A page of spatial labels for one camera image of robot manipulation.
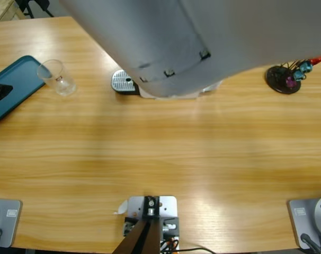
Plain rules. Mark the clear drinking glass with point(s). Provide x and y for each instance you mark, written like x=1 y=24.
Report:
x=57 y=79

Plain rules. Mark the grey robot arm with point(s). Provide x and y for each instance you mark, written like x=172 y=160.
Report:
x=176 y=39

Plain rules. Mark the white capsule coffee machine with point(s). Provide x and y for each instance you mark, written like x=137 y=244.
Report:
x=123 y=79

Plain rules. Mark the purple coffee capsule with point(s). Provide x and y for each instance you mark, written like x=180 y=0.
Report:
x=290 y=82

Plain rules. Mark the teal coffee capsule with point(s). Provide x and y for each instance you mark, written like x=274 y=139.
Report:
x=298 y=74
x=306 y=67

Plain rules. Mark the red coffee capsule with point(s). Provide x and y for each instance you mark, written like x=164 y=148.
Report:
x=315 y=61

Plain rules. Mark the teal plastic tray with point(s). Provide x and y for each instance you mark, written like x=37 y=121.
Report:
x=20 y=76

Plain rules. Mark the wooden crate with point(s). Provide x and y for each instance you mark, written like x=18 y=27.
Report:
x=1 y=10

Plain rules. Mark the black chair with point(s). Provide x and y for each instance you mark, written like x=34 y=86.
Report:
x=42 y=4

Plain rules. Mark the white tape piece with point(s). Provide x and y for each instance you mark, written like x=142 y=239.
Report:
x=122 y=207

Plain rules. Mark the black capsule holder with rods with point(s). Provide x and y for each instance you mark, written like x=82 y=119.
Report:
x=275 y=75

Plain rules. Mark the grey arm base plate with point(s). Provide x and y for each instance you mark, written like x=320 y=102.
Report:
x=298 y=222
x=9 y=225

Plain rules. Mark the white camera mount with post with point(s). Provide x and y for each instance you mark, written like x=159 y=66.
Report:
x=167 y=206

